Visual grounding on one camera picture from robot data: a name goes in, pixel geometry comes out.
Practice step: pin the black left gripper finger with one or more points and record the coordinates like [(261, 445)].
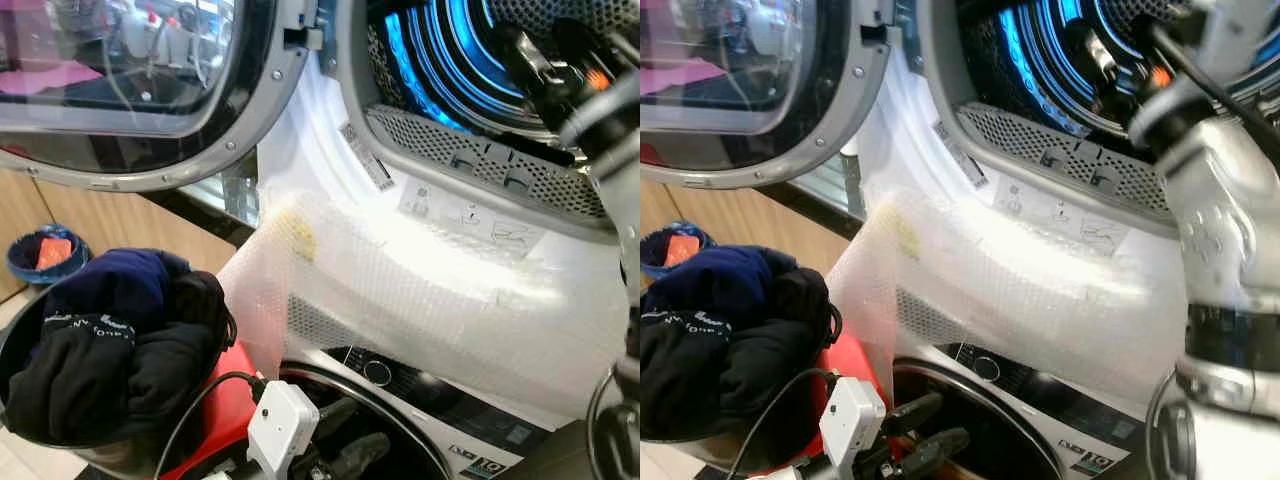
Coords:
[(335, 412), (360, 452), (910, 410), (935, 448)]

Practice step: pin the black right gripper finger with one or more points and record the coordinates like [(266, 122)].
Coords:
[(528, 62), (580, 38), (1092, 55)]

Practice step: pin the black garment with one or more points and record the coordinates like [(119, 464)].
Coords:
[(710, 370), (90, 380)]

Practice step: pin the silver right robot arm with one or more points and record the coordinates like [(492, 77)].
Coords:
[(625, 200), (1230, 220)]

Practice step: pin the white washing machine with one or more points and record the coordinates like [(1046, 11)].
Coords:
[(1050, 400), (450, 410)]

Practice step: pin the grey perforated lint filter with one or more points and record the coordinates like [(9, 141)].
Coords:
[(430, 145), (1020, 140)]

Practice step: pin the clear bubble wrap sheet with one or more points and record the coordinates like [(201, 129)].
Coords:
[(430, 310), (1030, 300)]

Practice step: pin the yellow sticker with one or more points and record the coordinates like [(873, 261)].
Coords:
[(300, 235), (905, 232)]

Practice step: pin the small blue bin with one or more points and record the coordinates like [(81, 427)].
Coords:
[(20, 265), (650, 262)]

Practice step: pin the orange item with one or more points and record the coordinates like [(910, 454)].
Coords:
[(52, 252), (683, 248)]

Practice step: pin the white tumble dryer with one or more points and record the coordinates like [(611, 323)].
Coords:
[(300, 130), (900, 130)]

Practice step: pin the black countertop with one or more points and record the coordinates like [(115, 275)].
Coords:
[(200, 215), (810, 215)]

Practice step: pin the navy blue garment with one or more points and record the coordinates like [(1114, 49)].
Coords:
[(120, 285), (730, 280)]

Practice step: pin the wooden cabinet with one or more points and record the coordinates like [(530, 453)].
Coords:
[(120, 225), (760, 225)]

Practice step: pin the round glass dryer door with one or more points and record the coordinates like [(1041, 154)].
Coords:
[(850, 100), (260, 110)]

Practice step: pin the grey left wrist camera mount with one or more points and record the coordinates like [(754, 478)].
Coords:
[(850, 415), (283, 425)]

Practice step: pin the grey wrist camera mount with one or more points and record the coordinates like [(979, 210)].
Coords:
[(283, 425), (850, 415), (1235, 30)]

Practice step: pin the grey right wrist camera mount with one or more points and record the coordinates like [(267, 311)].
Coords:
[(1235, 30)]

